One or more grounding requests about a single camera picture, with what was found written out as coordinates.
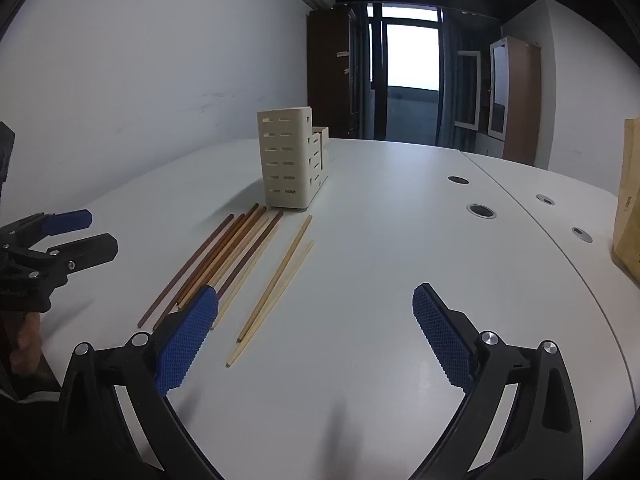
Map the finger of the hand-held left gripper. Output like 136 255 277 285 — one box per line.
0 232 119 287
0 208 93 250

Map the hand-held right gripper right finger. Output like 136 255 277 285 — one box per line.
407 282 586 480

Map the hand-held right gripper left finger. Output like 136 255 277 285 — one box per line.
52 284 221 480

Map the tan wooden chopstick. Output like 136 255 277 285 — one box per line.
151 212 247 332
180 206 269 311

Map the light bamboo chopstick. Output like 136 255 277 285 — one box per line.
225 239 316 369
236 214 313 344
210 217 277 332

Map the cream slotted utensil holder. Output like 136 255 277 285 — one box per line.
256 106 331 210

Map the person's left hand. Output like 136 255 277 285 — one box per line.
7 312 45 376

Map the brown paper bag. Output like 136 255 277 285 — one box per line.
611 116 640 288

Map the white open window sash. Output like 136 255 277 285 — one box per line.
454 50 483 132

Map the wooden cabinet with glass door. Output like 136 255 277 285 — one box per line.
487 36 542 166

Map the grey-blue curtain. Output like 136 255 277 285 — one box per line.
440 10 501 151

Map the large window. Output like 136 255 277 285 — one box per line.
367 4 443 143

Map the dark brown tall cabinet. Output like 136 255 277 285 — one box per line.
306 4 366 138

